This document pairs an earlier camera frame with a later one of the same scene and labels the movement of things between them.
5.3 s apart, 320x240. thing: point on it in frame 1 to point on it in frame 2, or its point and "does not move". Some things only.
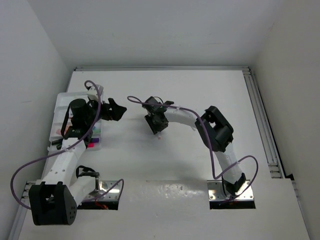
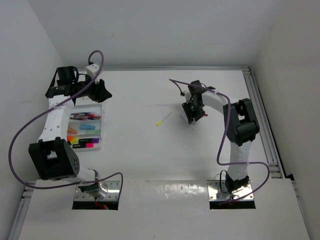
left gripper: x=115 y=112 to x=99 y=93
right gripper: x=156 y=128 to x=191 y=115
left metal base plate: x=109 y=190 does not move
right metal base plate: x=216 y=191 does not move
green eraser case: x=97 y=131 does not move
